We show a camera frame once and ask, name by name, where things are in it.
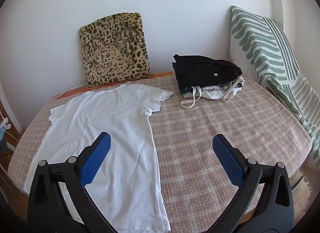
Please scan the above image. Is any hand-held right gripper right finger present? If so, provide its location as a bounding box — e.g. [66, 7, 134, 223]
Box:
[212, 134, 295, 233]

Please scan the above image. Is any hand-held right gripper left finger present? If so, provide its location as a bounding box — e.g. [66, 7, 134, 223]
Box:
[27, 131, 118, 233]

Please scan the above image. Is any white T-shirt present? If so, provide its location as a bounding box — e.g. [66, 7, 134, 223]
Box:
[23, 84, 174, 232]

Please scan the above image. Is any pink plaid blanket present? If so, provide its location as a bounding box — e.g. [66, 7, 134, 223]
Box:
[7, 73, 314, 233]

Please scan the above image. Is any white folded garment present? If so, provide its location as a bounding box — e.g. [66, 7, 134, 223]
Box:
[182, 83, 244, 101]

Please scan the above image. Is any black folded garment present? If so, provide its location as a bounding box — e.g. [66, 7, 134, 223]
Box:
[172, 54, 243, 95]

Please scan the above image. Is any green striped white pillow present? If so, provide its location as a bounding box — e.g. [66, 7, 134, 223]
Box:
[265, 74, 320, 168]
[229, 6, 302, 86]

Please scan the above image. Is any white and blue object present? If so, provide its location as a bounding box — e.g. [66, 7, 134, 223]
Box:
[0, 118, 12, 136]

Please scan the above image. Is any leopard print cushion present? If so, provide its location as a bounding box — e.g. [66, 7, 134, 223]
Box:
[79, 12, 150, 87]

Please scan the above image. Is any white cable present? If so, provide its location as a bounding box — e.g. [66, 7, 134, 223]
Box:
[0, 111, 21, 146]

